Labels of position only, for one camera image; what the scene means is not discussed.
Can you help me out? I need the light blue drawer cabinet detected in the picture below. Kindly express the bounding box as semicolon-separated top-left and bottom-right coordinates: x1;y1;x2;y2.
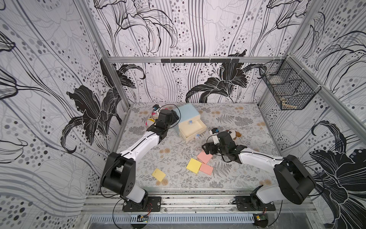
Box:
173;104;207;143

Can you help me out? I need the pink sticky note pad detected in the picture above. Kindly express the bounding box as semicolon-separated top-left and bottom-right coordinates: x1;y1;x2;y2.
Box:
197;151;213;164
199;163;214;175

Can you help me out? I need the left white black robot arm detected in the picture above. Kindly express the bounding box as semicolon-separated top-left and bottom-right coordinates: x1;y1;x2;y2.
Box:
100;109;181;209

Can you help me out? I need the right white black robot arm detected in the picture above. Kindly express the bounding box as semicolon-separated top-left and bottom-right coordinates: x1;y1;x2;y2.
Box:
202;131;316;209

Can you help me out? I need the large yellow sticky note pad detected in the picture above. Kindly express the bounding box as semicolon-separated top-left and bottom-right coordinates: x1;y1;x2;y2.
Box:
186;158;202;174

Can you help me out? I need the small yellow sticky note pad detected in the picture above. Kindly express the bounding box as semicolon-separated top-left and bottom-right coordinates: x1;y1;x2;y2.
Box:
152;169;166;182

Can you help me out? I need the pink white plush toy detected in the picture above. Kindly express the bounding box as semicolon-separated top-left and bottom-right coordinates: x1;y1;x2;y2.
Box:
145;111;159;127

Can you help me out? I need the brown plush toy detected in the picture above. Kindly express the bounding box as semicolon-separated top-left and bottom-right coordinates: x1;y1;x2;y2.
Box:
226;129;242;140

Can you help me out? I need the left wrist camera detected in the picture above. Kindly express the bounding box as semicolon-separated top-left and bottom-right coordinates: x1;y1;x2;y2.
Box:
152;104;161;112

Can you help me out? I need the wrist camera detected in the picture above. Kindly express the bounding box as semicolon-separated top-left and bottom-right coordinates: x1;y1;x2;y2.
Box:
208;127;219;145
152;104;161;112

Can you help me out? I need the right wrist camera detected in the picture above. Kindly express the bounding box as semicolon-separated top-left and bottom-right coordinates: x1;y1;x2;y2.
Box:
208;127;219;145

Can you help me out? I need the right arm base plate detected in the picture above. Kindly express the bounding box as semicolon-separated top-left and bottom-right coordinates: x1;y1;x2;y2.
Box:
232;196;276;212

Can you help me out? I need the black bar on rail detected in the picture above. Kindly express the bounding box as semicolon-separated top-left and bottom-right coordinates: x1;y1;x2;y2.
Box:
161;58;239;64

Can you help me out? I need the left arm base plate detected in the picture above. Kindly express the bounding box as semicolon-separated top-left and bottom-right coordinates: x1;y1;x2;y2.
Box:
123;196;162;213

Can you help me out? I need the black wire basket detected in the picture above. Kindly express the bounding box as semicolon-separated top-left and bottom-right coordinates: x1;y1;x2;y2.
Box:
259;60;319;110

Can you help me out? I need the white slotted cable duct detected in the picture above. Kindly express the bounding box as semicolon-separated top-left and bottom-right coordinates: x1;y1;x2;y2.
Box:
90;213;254;224

